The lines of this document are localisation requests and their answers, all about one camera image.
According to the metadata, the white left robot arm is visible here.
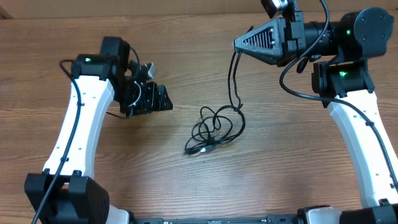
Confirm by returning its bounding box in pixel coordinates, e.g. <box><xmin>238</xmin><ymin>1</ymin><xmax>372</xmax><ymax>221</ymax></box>
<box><xmin>24</xmin><ymin>37</ymin><xmax>173</xmax><ymax>223</ymax></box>

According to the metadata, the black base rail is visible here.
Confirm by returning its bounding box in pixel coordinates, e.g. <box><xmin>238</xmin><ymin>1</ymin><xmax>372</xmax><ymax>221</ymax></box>
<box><xmin>127</xmin><ymin>205</ymin><xmax>343</xmax><ymax>224</ymax></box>

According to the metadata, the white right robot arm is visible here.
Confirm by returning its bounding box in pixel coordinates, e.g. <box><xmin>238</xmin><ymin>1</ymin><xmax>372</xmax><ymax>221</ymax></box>
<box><xmin>233</xmin><ymin>1</ymin><xmax>397</xmax><ymax>224</ymax></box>

